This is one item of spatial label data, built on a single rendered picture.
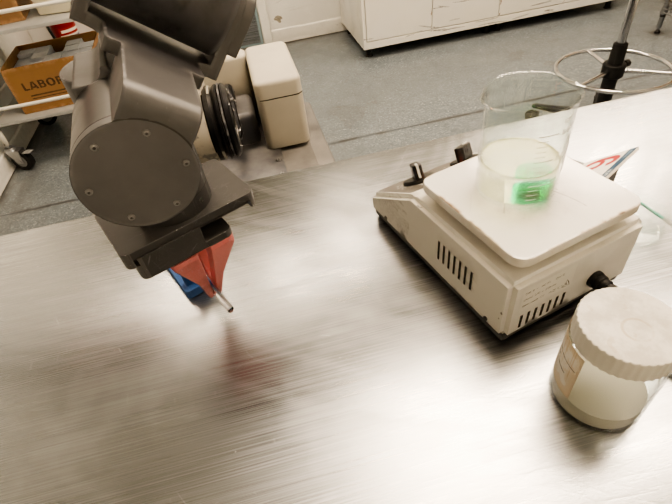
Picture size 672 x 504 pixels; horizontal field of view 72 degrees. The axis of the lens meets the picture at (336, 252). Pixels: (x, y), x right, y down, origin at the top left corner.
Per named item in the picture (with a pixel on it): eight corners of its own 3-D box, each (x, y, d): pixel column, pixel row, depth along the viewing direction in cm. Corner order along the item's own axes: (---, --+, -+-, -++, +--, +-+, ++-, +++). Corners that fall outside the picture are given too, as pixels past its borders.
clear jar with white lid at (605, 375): (641, 370, 34) (686, 298, 28) (643, 446, 30) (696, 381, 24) (552, 347, 36) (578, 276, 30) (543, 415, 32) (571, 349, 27)
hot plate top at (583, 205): (417, 187, 39) (417, 179, 39) (527, 142, 42) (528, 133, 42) (518, 273, 31) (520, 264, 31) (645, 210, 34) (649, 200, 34)
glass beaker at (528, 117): (523, 161, 40) (542, 61, 34) (575, 202, 35) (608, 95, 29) (449, 184, 38) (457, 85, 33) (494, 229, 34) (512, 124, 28)
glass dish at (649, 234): (602, 204, 47) (609, 186, 45) (665, 218, 44) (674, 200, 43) (591, 237, 44) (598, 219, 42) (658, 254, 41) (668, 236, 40)
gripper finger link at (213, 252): (257, 297, 40) (227, 212, 33) (181, 344, 37) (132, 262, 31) (221, 257, 44) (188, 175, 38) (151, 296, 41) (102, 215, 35)
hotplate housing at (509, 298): (371, 214, 50) (366, 150, 44) (469, 173, 53) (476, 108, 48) (520, 369, 35) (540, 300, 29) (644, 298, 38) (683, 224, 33)
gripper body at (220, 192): (259, 209, 35) (234, 121, 30) (132, 277, 31) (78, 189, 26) (221, 176, 39) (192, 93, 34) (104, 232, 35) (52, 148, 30)
